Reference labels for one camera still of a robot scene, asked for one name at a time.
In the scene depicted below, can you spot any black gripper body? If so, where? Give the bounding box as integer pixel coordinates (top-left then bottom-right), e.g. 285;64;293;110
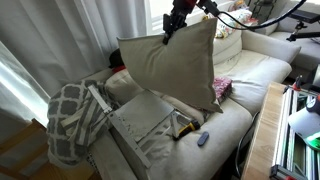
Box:
163;0;220;45

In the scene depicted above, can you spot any large beige back pillow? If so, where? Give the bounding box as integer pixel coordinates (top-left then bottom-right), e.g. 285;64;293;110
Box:
118;19;221;112

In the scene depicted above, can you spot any small white wooden chair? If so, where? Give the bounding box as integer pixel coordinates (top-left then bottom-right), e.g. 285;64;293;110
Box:
88;85;191;168

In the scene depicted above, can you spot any colourful floral pillow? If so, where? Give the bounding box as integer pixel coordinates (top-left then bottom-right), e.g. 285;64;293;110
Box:
215;9;258;38

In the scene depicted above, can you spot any black hat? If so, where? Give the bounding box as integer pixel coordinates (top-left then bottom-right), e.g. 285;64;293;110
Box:
109;49;124;68

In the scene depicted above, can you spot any red patterned cushion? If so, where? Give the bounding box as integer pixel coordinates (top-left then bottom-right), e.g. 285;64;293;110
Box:
213;77;232;103

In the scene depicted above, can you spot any beige fabric sofa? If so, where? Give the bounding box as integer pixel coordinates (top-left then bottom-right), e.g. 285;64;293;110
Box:
92;30;301;180

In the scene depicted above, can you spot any yellow black flashlight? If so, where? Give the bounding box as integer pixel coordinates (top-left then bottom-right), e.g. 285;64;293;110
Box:
174;120;201;140

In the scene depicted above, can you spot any white grey curtain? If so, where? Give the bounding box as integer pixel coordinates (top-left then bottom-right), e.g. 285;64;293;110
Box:
0;0;146;124

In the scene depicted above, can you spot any grey white patterned blanket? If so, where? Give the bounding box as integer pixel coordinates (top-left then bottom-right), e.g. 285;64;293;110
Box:
46;80;109;168

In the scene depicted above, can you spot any light wooden table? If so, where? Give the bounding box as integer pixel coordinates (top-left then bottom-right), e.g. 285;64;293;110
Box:
241;82;285;180

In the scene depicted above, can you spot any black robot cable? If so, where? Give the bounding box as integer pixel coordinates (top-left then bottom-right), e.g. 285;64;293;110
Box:
213;0;308;32

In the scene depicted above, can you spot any black camera on stand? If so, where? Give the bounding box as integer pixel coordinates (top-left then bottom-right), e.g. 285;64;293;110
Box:
287;10;320;42

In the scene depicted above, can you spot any aluminium rail frame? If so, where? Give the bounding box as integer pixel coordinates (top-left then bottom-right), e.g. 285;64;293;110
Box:
269;88;320;180

